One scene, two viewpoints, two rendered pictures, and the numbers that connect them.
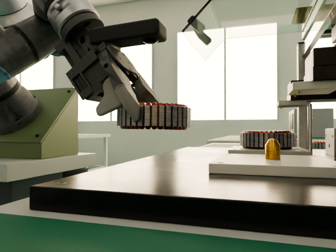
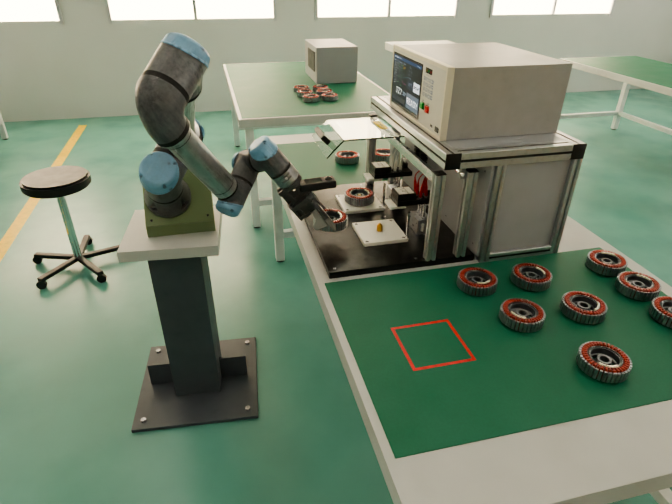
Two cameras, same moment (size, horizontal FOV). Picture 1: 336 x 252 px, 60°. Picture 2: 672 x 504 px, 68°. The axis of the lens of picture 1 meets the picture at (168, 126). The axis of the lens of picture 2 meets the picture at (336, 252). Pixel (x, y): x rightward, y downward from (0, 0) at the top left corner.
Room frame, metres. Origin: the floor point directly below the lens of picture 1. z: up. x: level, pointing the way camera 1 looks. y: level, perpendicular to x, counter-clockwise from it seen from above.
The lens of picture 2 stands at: (-0.80, 0.75, 1.57)
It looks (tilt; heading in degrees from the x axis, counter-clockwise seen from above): 30 degrees down; 329
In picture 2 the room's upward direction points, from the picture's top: 1 degrees clockwise
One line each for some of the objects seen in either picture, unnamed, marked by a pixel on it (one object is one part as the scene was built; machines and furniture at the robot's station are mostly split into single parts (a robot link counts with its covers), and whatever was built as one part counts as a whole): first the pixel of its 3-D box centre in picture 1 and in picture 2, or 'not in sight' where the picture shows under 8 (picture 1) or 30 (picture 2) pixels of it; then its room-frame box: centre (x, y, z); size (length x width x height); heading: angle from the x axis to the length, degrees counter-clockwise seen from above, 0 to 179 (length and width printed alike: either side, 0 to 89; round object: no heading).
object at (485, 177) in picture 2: not in sight; (439, 172); (0.43, -0.42, 0.92); 0.66 x 0.01 x 0.30; 163
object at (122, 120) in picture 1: (154, 117); (330, 220); (0.44, 0.02, 0.84); 0.11 x 0.11 x 0.04
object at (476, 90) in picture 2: not in sight; (470, 86); (0.40, -0.48, 1.22); 0.44 x 0.39 x 0.20; 163
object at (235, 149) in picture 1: (266, 150); (359, 202); (0.62, -0.21, 0.78); 0.15 x 0.15 x 0.01; 73
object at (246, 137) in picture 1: (266, 139); (359, 196); (0.62, -0.21, 0.80); 0.11 x 0.11 x 0.04
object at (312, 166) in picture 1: (272, 163); (379, 232); (0.39, -0.14, 0.78); 0.15 x 0.15 x 0.01; 73
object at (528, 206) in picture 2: not in sight; (526, 210); (0.08, -0.46, 0.91); 0.28 x 0.03 x 0.32; 73
